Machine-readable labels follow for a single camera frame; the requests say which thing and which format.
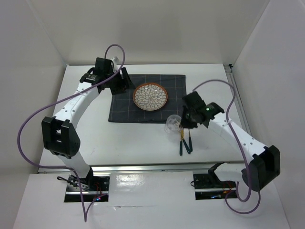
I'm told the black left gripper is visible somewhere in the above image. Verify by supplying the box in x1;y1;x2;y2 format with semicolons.
104;67;135;95

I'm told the clear drinking glass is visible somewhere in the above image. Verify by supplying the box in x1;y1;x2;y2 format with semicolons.
164;114;182;134

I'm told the gold spoon green handle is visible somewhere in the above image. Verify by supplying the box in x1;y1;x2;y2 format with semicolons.
178;128;192;155

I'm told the floral patterned ceramic plate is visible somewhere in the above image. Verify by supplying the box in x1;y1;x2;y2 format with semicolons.
132;83;168;111

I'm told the dark checked cloth placemat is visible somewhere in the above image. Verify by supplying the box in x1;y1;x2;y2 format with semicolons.
108;74;186;124

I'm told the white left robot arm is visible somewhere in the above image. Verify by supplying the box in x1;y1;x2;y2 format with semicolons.
41;57;134;190

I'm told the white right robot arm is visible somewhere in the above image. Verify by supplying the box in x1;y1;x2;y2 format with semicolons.
180;92;280;192

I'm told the gold knife green handle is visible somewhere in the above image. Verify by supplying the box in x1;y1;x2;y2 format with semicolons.
179;129;185;156

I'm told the gold fork green handle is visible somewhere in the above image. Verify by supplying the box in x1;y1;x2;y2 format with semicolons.
188;129;193;154

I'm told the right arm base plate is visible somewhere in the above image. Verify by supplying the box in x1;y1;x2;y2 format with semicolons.
190;174;237;200

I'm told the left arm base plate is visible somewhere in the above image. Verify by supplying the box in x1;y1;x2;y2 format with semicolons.
57;176;110;203

